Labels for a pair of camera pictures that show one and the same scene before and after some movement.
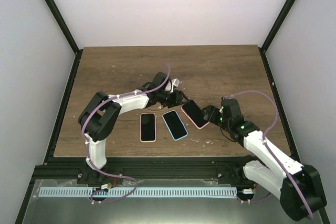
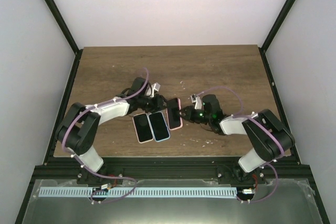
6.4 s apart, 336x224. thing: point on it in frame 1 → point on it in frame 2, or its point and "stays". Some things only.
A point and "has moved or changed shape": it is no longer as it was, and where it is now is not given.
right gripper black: x=210 y=115 → x=188 y=116
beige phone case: x=147 y=127 → x=133 y=120
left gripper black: x=176 y=100 → x=158 y=105
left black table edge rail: x=50 y=152 stays
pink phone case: x=195 y=114 has moved or changed shape
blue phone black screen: x=176 y=127 → x=158 y=125
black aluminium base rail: x=138 y=169 stays
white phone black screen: x=148 y=127 has moved or changed shape
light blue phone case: x=178 y=130 → x=152 y=129
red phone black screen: x=195 y=113 has moved or changed shape
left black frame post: x=54 y=11 stays
